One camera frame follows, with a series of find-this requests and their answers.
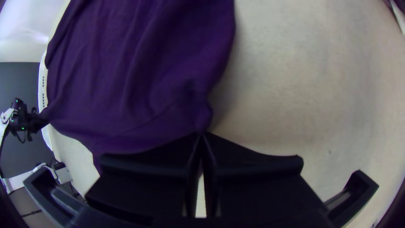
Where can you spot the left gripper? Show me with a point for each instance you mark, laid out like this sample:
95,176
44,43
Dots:
38,122

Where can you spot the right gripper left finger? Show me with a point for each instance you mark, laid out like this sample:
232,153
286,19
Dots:
142,177

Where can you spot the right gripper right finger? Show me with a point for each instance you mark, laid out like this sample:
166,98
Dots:
259,183

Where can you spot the black t-shirt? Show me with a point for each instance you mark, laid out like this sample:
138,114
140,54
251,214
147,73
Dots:
126,63

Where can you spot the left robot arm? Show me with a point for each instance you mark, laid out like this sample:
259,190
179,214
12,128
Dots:
19,117

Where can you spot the white laundry basket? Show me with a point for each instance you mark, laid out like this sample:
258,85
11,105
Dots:
42,95

